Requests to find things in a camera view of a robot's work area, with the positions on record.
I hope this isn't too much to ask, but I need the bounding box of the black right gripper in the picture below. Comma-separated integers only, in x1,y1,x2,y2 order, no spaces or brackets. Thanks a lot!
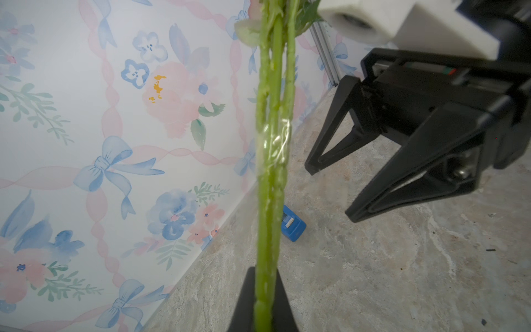
304,0,531,224

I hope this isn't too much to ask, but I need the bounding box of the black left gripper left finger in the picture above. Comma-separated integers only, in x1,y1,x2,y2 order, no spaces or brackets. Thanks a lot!
227,267,255,332

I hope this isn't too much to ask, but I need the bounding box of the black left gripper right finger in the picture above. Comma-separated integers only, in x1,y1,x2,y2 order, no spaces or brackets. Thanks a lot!
272,271,299,332

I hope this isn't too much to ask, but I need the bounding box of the blue tape dispenser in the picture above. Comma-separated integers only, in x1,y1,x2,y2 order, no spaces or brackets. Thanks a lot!
282,205,306,242

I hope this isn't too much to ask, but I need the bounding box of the clear tape strip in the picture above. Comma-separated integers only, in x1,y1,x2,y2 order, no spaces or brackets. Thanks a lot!
256,118,293,178

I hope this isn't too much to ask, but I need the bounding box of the artificial pink cream flower bouquet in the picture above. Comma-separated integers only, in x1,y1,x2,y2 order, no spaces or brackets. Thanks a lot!
235,1,322,331

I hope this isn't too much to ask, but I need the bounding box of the aluminium corner post right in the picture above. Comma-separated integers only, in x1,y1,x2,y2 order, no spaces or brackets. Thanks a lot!
310,22,340,87

